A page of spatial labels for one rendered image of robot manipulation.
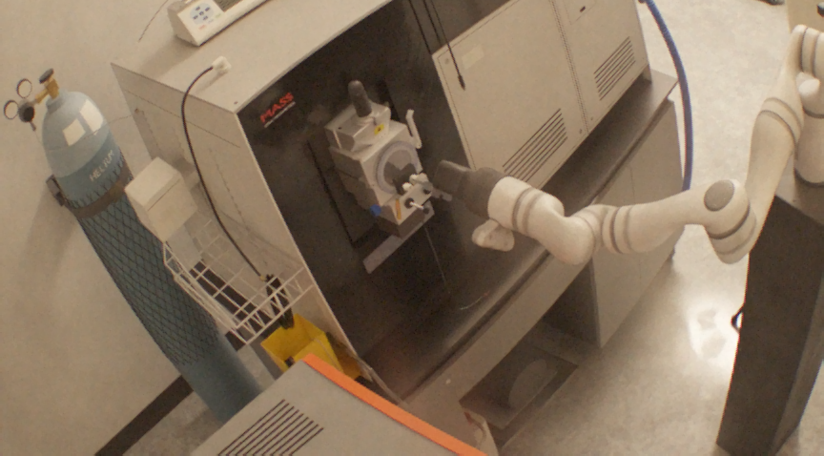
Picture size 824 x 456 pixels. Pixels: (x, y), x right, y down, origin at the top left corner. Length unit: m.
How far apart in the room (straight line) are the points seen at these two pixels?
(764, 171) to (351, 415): 0.74
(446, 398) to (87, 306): 1.32
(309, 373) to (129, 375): 1.63
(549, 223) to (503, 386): 1.16
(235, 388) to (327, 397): 1.38
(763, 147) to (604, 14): 1.02
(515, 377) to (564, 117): 0.77
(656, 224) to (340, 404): 0.53
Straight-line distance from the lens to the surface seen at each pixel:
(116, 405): 2.90
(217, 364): 2.53
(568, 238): 1.21
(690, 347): 2.55
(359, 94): 1.40
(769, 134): 1.14
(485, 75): 1.70
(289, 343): 1.71
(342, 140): 1.44
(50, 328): 2.62
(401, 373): 1.76
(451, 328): 1.80
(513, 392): 2.35
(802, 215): 1.41
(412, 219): 1.55
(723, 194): 1.04
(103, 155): 2.07
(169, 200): 1.66
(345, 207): 1.54
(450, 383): 1.84
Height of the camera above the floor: 2.06
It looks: 38 degrees down
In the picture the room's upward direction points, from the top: 21 degrees counter-clockwise
